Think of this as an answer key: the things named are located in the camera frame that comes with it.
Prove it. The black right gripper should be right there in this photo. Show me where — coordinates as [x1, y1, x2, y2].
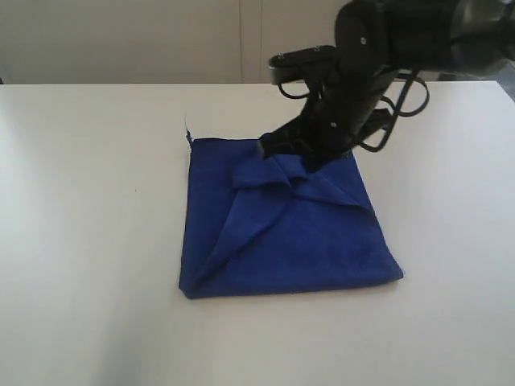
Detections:
[257, 1, 459, 173]

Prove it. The blue microfiber towel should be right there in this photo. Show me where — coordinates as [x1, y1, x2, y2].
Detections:
[179, 138, 403, 299]

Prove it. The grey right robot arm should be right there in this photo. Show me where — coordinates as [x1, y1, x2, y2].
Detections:
[257, 1, 514, 170]

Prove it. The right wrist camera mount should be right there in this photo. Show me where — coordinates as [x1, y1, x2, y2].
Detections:
[268, 45, 336, 85]

